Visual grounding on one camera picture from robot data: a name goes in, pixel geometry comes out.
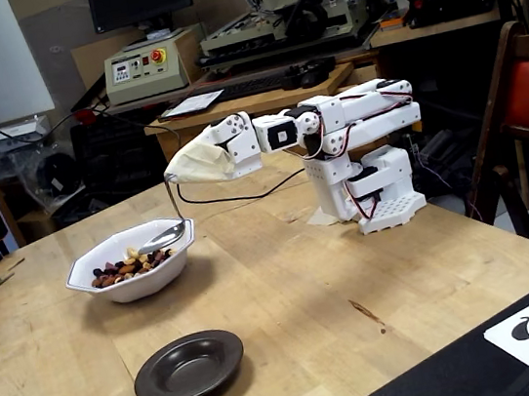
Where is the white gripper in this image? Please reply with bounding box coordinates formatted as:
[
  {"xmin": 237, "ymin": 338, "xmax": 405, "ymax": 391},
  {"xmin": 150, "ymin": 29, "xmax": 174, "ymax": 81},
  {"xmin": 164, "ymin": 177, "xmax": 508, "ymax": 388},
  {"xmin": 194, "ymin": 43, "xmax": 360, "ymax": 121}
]
[{"xmin": 202, "ymin": 108, "xmax": 265, "ymax": 182}]

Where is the beige masking tape wrap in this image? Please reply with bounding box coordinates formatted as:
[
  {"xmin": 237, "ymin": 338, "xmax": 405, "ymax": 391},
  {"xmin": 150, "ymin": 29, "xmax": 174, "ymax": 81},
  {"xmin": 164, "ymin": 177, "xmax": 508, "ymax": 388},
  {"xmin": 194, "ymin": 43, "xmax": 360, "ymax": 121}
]
[{"xmin": 159, "ymin": 131, "xmax": 238, "ymax": 191}]

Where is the bent metal spoon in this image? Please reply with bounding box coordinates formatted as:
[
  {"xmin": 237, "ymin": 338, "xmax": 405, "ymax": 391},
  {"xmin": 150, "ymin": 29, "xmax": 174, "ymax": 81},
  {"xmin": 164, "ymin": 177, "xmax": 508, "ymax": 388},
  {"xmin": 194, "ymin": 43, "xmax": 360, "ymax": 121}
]
[{"xmin": 127, "ymin": 172, "xmax": 191, "ymax": 257}]

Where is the white robot arm with base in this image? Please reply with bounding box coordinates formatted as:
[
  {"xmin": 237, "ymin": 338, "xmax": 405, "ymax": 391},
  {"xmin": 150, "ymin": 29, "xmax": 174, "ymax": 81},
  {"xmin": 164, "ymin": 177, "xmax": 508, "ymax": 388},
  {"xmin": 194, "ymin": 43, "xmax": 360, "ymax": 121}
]
[{"xmin": 248, "ymin": 71, "xmax": 438, "ymax": 250}]

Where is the white octagonal bowl blue rim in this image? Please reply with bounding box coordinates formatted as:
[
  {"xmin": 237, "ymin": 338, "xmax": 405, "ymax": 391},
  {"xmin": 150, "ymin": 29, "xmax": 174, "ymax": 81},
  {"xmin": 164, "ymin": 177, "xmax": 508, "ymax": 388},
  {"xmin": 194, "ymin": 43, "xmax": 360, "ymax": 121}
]
[{"xmin": 58, "ymin": 212, "xmax": 205, "ymax": 312}]

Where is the dark brown plate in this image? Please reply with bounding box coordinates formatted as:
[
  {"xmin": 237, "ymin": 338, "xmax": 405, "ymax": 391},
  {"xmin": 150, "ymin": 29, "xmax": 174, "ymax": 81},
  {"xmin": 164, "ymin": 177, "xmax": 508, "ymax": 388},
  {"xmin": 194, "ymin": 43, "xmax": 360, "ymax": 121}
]
[{"xmin": 127, "ymin": 325, "xmax": 252, "ymax": 396}]

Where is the wooden workbench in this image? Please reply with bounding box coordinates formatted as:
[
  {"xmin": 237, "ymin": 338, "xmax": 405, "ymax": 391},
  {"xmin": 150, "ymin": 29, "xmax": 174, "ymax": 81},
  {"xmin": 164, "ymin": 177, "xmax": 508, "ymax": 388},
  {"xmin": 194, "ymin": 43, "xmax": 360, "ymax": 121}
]
[{"xmin": 138, "ymin": 57, "xmax": 394, "ymax": 180}]

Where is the black keyboard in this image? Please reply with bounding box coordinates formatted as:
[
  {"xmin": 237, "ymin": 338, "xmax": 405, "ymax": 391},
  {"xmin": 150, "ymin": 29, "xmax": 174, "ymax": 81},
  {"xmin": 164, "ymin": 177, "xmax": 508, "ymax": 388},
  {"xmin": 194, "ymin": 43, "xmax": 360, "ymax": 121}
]
[{"xmin": 211, "ymin": 71, "xmax": 291, "ymax": 104}]

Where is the white printed paper sheet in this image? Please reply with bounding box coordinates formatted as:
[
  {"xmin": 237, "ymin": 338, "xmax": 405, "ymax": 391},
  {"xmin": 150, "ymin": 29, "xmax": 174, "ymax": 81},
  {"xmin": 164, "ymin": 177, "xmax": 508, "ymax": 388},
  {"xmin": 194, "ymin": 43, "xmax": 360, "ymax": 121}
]
[{"xmin": 155, "ymin": 89, "xmax": 229, "ymax": 124}]

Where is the black controller device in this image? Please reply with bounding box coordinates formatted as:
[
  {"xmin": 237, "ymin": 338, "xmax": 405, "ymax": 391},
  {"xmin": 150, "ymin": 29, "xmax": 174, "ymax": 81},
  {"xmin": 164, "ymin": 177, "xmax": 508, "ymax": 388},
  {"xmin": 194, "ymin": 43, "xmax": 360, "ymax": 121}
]
[{"xmin": 278, "ymin": 55, "xmax": 342, "ymax": 93}]

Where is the beige control box red button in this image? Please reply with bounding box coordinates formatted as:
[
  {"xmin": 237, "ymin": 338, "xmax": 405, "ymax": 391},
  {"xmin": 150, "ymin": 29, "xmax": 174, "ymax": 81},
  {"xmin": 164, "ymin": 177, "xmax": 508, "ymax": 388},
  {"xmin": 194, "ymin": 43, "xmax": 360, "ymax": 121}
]
[{"xmin": 99, "ymin": 24, "xmax": 207, "ymax": 107}]

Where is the beige tape patch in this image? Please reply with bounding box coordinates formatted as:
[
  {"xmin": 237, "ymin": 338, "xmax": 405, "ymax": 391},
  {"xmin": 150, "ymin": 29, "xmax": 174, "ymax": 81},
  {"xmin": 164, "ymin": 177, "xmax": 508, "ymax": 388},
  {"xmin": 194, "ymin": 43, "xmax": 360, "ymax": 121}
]
[{"xmin": 304, "ymin": 203, "xmax": 341, "ymax": 229}]

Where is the black plastic crate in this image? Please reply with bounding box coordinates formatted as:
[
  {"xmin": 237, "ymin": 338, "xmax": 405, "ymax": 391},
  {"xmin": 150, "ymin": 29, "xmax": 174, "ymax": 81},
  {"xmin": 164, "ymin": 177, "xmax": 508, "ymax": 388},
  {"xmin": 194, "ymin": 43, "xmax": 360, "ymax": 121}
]
[{"xmin": 67, "ymin": 109, "xmax": 174, "ymax": 201}]

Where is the black computer monitor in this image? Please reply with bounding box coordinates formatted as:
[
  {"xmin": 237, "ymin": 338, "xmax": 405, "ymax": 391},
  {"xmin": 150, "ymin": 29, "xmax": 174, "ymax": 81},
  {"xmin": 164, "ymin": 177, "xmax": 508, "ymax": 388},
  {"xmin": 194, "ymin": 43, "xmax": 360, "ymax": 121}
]
[{"xmin": 86, "ymin": 0, "xmax": 199, "ymax": 49}]

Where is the mixed nuts pile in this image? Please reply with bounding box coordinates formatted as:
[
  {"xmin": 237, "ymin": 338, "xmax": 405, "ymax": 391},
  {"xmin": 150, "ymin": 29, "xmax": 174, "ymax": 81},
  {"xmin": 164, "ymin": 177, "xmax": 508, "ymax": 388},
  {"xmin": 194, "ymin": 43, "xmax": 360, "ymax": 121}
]
[{"xmin": 86, "ymin": 240, "xmax": 181, "ymax": 290}]

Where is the orange flat item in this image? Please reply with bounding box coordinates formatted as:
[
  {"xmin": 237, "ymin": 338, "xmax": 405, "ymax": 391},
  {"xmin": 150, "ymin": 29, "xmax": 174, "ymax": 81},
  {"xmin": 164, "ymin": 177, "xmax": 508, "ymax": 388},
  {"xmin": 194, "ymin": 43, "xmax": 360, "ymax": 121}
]
[{"xmin": 378, "ymin": 14, "xmax": 408, "ymax": 31}]

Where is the clear plastic bag black item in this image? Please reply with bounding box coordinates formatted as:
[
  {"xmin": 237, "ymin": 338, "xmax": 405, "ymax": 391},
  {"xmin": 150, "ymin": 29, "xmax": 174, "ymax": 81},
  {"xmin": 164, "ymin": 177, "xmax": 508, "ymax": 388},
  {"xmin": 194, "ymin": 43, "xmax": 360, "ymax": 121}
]
[{"xmin": 15, "ymin": 138, "xmax": 89, "ymax": 216}]

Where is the black power adapter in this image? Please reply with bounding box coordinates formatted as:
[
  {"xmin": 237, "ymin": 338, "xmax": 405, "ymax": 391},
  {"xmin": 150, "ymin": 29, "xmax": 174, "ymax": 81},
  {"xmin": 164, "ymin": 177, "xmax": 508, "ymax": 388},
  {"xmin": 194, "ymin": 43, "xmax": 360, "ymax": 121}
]
[{"xmin": 412, "ymin": 127, "xmax": 461, "ymax": 166}]

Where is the white small box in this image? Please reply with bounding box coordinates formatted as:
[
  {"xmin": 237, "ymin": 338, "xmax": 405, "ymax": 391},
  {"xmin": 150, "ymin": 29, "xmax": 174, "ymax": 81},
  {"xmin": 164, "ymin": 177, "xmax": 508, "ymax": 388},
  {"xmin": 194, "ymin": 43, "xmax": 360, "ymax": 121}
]
[{"xmin": 0, "ymin": 113, "xmax": 55, "ymax": 154}]

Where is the wooden shelf board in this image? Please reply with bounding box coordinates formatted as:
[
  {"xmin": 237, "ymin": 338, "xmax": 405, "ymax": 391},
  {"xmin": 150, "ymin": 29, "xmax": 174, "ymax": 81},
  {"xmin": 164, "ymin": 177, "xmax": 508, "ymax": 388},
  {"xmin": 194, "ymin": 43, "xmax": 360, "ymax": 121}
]
[{"xmin": 367, "ymin": 6, "xmax": 504, "ymax": 50}]

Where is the black case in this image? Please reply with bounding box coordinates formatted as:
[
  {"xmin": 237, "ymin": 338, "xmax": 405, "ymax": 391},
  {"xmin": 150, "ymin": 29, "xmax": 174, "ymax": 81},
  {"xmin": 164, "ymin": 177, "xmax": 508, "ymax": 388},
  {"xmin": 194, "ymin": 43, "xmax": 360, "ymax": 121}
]
[{"xmin": 306, "ymin": 262, "xmax": 529, "ymax": 396}]

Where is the thin black power cable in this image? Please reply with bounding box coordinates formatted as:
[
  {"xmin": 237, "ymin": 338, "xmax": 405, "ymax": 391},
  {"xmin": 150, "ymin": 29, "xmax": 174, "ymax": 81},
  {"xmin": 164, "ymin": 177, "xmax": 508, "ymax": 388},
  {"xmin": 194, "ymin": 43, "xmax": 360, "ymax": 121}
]
[{"xmin": 94, "ymin": 79, "xmax": 312, "ymax": 219}]

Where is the red cable clip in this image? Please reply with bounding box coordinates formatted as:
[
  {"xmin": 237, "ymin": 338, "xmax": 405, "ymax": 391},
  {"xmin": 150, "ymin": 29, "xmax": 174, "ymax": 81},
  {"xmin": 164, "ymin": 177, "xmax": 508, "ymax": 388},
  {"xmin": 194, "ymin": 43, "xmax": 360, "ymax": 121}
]
[{"xmin": 73, "ymin": 106, "xmax": 99, "ymax": 128}]

